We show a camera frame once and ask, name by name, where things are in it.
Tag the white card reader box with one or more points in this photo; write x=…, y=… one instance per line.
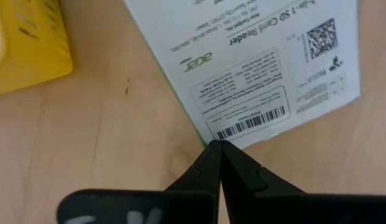
x=258, y=77

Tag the yellow plastic basket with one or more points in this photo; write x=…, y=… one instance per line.
x=34, y=56

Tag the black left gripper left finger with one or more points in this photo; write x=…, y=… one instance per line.
x=199, y=185

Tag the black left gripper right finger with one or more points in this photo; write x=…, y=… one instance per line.
x=249, y=194

